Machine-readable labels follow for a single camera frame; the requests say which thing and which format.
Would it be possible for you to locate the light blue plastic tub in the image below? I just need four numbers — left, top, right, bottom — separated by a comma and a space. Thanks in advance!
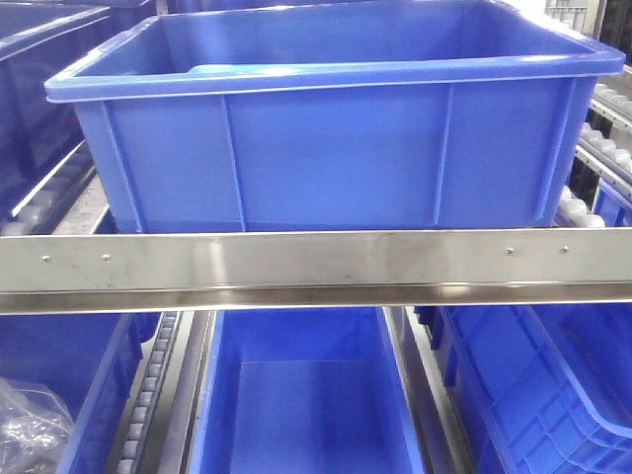
185, 62, 307, 78

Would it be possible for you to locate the large blue crate upper shelf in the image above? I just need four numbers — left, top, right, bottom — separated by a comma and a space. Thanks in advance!
45, 1, 625, 233

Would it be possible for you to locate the blue crate lower middle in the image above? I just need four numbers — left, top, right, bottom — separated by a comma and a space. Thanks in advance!
190, 307, 425, 473

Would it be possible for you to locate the blue crate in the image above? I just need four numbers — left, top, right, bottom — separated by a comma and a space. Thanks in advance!
1, 1, 157, 220
415, 303, 631, 473
1, 313, 159, 473
190, 307, 425, 473

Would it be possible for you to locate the grey roller track lower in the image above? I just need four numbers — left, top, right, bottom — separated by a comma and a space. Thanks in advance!
113, 311, 181, 473

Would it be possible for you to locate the grey roller track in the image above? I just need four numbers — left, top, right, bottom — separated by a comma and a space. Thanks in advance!
554, 65, 631, 228
113, 311, 181, 473
1, 140, 96, 237

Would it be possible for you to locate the blue crate lower left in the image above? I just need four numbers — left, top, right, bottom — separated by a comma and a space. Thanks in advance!
1, 313, 159, 473

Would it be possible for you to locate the blue crate lower right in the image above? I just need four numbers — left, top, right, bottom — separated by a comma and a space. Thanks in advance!
415, 303, 631, 473

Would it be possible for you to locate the grey roller track upper left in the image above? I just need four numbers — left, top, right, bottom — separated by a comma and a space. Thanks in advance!
1, 140, 96, 237

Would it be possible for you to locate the grey roller track upper right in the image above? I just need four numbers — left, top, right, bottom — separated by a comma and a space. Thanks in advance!
554, 65, 631, 228

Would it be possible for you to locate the clear plastic bag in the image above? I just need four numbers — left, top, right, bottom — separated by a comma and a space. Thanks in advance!
1, 377, 74, 473

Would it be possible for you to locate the blue crate upper left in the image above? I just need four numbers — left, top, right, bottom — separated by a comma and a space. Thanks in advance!
1, 1, 157, 220

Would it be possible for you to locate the stainless steel shelf rail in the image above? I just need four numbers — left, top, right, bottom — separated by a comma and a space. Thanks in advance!
1, 228, 631, 315

